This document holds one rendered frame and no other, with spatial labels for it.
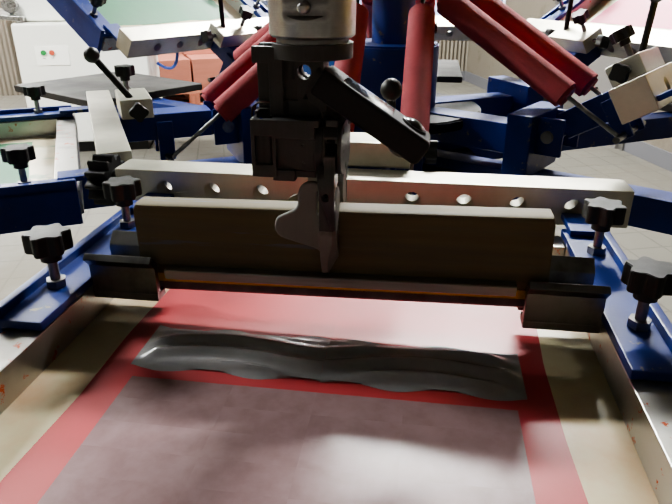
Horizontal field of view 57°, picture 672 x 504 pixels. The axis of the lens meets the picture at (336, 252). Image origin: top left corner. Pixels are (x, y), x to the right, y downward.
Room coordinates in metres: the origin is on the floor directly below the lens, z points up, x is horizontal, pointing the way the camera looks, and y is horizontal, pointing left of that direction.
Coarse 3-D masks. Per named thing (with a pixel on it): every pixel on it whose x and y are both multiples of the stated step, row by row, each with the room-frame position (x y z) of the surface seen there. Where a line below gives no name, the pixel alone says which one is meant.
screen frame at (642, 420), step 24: (72, 312) 0.53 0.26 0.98; (96, 312) 0.57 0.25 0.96; (0, 336) 0.47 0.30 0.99; (24, 336) 0.47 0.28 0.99; (48, 336) 0.49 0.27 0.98; (72, 336) 0.52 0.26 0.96; (600, 336) 0.49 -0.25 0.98; (0, 360) 0.44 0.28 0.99; (24, 360) 0.45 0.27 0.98; (48, 360) 0.48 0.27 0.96; (600, 360) 0.48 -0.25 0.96; (0, 384) 0.42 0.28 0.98; (24, 384) 0.44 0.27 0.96; (624, 384) 0.42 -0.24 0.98; (648, 384) 0.40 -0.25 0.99; (0, 408) 0.41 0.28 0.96; (624, 408) 0.41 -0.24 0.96; (648, 408) 0.37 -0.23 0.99; (648, 432) 0.36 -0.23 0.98; (648, 456) 0.35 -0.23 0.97
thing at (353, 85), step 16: (320, 80) 0.54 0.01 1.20; (336, 80) 0.54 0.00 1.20; (352, 80) 0.57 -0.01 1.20; (320, 96) 0.54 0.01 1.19; (336, 96) 0.54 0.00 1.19; (352, 96) 0.54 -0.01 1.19; (368, 96) 0.55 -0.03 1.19; (352, 112) 0.54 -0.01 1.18; (368, 112) 0.53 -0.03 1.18; (384, 112) 0.53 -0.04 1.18; (368, 128) 0.53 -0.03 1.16; (384, 128) 0.53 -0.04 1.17; (400, 128) 0.53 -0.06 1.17; (416, 128) 0.54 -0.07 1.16; (384, 144) 0.53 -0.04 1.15; (400, 144) 0.53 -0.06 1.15; (416, 144) 0.53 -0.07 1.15; (416, 160) 0.53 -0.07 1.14
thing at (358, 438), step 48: (336, 336) 0.53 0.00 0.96; (384, 336) 0.53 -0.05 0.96; (432, 336) 0.53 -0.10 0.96; (480, 336) 0.53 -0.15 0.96; (528, 336) 0.53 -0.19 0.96; (336, 384) 0.45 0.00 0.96; (528, 384) 0.45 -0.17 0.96; (336, 432) 0.39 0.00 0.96; (384, 432) 0.39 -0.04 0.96; (432, 432) 0.39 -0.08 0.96; (480, 432) 0.39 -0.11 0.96; (528, 432) 0.39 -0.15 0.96; (336, 480) 0.34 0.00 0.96; (384, 480) 0.34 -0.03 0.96; (432, 480) 0.34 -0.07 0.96; (480, 480) 0.34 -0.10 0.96; (528, 480) 0.34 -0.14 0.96; (576, 480) 0.34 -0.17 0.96
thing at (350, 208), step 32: (160, 224) 0.57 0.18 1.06; (192, 224) 0.57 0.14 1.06; (224, 224) 0.56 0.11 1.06; (256, 224) 0.56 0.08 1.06; (352, 224) 0.54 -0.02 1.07; (384, 224) 0.54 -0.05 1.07; (416, 224) 0.54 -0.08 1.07; (448, 224) 0.53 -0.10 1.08; (480, 224) 0.53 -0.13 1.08; (512, 224) 0.52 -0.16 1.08; (544, 224) 0.52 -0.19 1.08; (160, 256) 0.57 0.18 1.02; (192, 256) 0.57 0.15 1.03; (224, 256) 0.56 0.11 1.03; (256, 256) 0.56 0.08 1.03; (288, 256) 0.55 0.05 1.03; (352, 256) 0.54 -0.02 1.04; (384, 256) 0.54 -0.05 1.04; (416, 256) 0.54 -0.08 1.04; (448, 256) 0.53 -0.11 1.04; (480, 256) 0.53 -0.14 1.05; (512, 256) 0.52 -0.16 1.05; (544, 256) 0.52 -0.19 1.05
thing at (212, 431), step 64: (192, 320) 0.56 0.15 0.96; (256, 320) 0.56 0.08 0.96; (320, 320) 0.56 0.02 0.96; (128, 384) 0.45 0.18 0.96; (192, 384) 0.45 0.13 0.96; (256, 384) 0.45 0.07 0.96; (64, 448) 0.37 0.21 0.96; (128, 448) 0.37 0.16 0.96; (192, 448) 0.37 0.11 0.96; (256, 448) 0.37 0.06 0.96
